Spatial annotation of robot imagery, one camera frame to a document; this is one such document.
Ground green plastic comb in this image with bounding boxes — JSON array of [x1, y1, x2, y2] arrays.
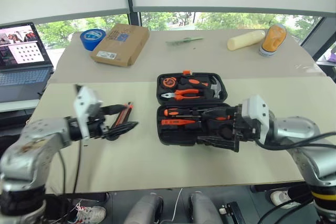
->
[[165, 36, 204, 47]]

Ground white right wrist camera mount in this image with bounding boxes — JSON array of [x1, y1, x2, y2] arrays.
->
[[241, 94, 275, 141]]

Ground flathead screwdriver black orange handle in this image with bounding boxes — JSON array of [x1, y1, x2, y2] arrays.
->
[[174, 112, 233, 123]]

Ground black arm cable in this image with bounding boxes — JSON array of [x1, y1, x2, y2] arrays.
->
[[56, 139, 83, 196], [254, 131, 336, 152]]

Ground plain white sneaker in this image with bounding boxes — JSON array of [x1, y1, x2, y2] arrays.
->
[[270, 190, 300, 207]]

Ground brown cardboard box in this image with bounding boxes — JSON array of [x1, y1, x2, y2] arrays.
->
[[90, 23, 151, 68]]

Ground claw hammer black orange handle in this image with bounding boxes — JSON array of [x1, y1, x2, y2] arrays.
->
[[179, 74, 224, 100]]

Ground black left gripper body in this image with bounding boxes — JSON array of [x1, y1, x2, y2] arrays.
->
[[87, 115, 110, 139]]

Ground open grey laptop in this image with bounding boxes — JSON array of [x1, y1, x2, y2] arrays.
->
[[0, 22, 55, 103]]

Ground clear crumpled tape strip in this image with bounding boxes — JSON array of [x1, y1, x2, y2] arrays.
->
[[295, 63, 319, 72]]

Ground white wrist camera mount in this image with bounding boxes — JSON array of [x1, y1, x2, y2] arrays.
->
[[241, 94, 275, 141], [73, 85, 104, 141]]

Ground Phillips screwdriver black orange handle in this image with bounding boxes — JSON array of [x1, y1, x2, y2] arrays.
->
[[163, 108, 203, 117]]

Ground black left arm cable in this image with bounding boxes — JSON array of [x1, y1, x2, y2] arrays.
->
[[56, 139, 83, 196]]

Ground black electrical tape roll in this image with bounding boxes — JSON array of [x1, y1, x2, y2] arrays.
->
[[218, 125, 235, 141]]

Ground black tool case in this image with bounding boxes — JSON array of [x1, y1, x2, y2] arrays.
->
[[155, 70, 238, 148]]

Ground thin white cable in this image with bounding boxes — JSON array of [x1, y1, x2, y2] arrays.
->
[[171, 187, 184, 222]]

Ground yellow canvas shoe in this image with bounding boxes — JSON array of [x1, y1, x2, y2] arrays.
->
[[258, 23, 287, 58]]

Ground orange black tape measure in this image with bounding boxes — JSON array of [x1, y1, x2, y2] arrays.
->
[[161, 76, 177, 89]]

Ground black orange utility knife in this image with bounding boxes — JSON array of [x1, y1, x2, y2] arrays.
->
[[107, 101, 134, 141]]

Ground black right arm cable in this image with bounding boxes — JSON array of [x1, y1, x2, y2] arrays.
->
[[254, 131, 336, 152]]

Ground orange voltage tester pen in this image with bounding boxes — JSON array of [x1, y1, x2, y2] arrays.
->
[[160, 119, 196, 126]]

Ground grey rounded robot leg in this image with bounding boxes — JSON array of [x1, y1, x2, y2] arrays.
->
[[123, 193, 164, 224], [188, 191, 223, 224]]

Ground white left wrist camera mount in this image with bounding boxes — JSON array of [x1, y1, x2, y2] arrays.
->
[[73, 85, 104, 141]]

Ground blue tape roll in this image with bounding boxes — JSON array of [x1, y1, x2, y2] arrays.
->
[[79, 28, 107, 52]]

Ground slanted dark window frame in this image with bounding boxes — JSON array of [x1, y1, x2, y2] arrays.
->
[[300, 16, 336, 61]]

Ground black clamp white knob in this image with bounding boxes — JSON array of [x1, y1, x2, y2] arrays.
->
[[219, 201, 247, 224]]

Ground orange handled pliers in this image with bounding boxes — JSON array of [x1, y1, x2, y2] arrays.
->
[[160, 89, 201, 102]]

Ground cream cylinder roll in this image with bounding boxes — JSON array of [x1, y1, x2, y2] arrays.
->
[[227, 30, 266, 51]]

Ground white sneaker red laces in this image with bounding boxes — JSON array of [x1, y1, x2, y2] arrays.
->
[[68, 204, 107, 224]]

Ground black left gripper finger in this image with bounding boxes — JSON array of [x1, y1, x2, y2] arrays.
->
[[104, 121, 139, 139], [100, 104, 130, 117]]

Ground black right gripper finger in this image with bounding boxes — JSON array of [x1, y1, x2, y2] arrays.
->
[[202, 106, 235, 118], [197, 135, 240, 153]]

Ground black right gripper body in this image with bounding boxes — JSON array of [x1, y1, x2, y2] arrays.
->
[[232, 104, 257, 143]]

